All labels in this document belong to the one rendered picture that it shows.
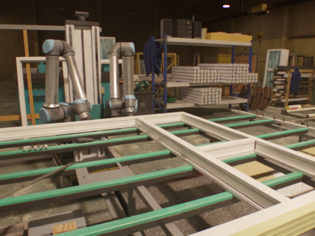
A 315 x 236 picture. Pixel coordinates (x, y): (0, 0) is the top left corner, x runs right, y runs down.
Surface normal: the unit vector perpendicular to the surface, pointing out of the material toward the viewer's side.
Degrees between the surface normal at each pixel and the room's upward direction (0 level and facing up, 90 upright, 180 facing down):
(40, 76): 90
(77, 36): 90
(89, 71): 90
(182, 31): 90
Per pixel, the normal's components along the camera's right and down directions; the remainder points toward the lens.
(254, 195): -0.91, 0.09
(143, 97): 0.40, 0.20
